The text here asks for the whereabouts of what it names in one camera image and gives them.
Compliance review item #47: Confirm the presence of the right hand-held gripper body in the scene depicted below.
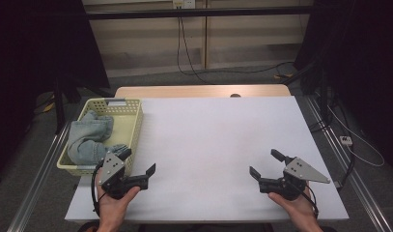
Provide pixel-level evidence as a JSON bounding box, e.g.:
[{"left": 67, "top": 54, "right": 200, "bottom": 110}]
[{"left": 280, "top": 157, "right": 331, "bottom": 202}]

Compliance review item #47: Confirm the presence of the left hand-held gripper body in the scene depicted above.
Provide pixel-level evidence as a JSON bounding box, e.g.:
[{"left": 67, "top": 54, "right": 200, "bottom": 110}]
[{"left": 98, "top": 151, "right": 135, "bottom": 200}]

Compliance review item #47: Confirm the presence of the pale yellow perforated plastic basket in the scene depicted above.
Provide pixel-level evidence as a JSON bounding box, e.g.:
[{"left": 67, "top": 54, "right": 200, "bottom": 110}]
[{"left": 56, "top": 98, "right": 144, "bottom": 178}]

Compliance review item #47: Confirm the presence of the light blue denim garment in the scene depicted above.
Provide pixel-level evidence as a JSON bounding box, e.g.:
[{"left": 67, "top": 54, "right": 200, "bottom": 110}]
[{"left": 67, "top": 110, "right": 129, "bottom": 166}]

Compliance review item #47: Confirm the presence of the person's right hand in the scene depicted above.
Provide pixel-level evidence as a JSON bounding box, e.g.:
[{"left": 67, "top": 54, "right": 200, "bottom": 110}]
[{"left": 267, "top": 188, "right": 318, "bottom": 226}]

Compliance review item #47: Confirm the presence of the person's left hand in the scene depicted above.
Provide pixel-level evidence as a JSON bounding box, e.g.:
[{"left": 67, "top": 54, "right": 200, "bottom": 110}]
[{"left": 96, "top": 168, "right": 142, "bottom": 226}]

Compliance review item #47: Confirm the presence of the white table mat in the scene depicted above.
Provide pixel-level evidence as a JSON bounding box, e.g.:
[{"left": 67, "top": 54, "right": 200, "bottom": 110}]
[{"left": 64, "top": 96, "right": 350, "bottom": 224}]

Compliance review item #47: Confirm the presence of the black stand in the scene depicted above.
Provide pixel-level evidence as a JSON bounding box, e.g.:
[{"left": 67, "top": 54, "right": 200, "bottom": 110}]
[{"left": 289, "top": 56, "right": 332, "bottom": 125}]

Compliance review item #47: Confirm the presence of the light wooden table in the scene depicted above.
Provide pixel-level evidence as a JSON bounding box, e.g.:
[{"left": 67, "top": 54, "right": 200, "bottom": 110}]
[{"left": 114, "top": 84, "right": 292, "bottom": 99}]

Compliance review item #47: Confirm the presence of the black curtain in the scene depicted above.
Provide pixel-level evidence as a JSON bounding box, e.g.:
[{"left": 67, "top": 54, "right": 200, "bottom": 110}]
[
  {"left": 0, "top": 0, "right": 111, "bottom": 185},
  {"left": 293, "top": 0, "right": 393, "bottom": 173}
]

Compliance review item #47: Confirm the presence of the black horizontal bar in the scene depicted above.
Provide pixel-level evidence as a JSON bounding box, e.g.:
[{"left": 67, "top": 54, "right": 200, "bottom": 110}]
[{"left": 85, "top": 5, "right": 315, "bottom": 21}]

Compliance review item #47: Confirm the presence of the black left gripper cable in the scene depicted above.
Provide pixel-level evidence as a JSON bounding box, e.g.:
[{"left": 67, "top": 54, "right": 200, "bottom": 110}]
[{"left": 91, "top": 160, "right": 105, "bottom": 218}]

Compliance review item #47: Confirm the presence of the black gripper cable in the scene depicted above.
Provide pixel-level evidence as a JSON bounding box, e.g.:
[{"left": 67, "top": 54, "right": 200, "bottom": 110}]
[
  {"left": 91, "top": 160, "right": 105, "bottom": 218},
  {"left": 296, "top": 182, "right": 321, "bottom": 219}
]

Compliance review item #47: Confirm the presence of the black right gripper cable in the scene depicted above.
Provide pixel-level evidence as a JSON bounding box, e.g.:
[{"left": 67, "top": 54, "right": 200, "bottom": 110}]
[{"left": 296, "top": 182, "right": 321, "bottom": 219}]

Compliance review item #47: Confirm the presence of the aluminium floor rail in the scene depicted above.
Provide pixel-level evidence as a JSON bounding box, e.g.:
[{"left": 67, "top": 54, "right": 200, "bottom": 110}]
[
  {"left": 6, "top": 121, "right": 73, "bottom": 232},
  {"left": 303, "top": 96, "right": 393, "bottom": 232}
]

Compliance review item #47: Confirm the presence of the white floor cable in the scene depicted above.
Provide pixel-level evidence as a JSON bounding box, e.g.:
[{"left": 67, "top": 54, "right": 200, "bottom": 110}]
[{"left": 326, "top": 105, "right": 386, "bottom": 168}]

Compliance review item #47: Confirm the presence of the black power cable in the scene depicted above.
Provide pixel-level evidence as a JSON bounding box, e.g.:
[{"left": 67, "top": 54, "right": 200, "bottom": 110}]
[
  {"left": 176, "top": 16, "right": 295, "bottom": 77},
  {"left": 180, "top": 16, "right": 211, "bottom": 85}
]

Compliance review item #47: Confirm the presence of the white wall socket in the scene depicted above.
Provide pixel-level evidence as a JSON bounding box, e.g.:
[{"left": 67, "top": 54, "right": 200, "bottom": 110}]
[{"left": 172, "top": 0, "right": 197, "bottom": 10}]

